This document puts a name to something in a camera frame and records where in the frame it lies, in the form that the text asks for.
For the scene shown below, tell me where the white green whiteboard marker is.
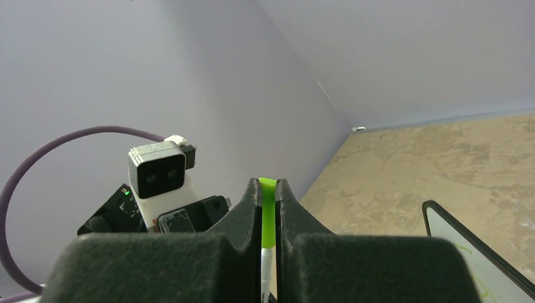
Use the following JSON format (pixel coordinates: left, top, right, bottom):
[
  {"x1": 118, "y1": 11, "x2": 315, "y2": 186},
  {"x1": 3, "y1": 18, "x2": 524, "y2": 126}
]
[{"x1": 260, "y1": 247, "x2": 274, "y2": 303}]

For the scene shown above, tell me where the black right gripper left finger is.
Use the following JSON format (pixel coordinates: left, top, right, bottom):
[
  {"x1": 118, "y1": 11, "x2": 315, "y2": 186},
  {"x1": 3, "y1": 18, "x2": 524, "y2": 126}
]
[{"x1": 41, "y1": 179, "x2": 262, "y2": 302}]

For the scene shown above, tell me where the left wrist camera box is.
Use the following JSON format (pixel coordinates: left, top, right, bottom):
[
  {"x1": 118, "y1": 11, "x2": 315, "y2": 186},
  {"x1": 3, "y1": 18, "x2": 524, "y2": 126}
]
[{"x1": 128, "y1": 135, "x2": 205, "y2": 232}]

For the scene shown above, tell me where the black-framed whiteboard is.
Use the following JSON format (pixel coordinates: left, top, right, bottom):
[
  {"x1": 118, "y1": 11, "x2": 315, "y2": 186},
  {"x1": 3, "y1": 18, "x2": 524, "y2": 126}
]
[{"x1": 422, "y1": 200, "x2": 534, "y2": 302}]

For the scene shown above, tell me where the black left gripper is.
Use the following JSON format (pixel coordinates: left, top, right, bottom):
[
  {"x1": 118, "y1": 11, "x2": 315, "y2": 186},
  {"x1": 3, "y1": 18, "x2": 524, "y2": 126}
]
[{"x1": 77, "y1": 184, "x2": 231, "y2": 235}]

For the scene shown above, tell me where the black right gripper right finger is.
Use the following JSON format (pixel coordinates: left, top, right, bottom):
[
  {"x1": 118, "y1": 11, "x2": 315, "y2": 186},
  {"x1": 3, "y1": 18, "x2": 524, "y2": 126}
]
[{"x1": 275, "y1": 179, "x2": 480, "y2": 302}]

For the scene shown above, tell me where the green marker cap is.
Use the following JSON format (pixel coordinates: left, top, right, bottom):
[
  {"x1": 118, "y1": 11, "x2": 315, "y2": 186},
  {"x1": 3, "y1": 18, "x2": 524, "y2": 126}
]
[{"x1": 259, "y1": 177, "x2": 277, "y2": 249}]

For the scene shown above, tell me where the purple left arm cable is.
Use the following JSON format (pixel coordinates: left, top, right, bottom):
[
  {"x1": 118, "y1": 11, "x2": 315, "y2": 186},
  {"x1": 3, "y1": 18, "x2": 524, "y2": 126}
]
[{"x1": 0, "y1": 126, "x2": 166, "y2": 303}]

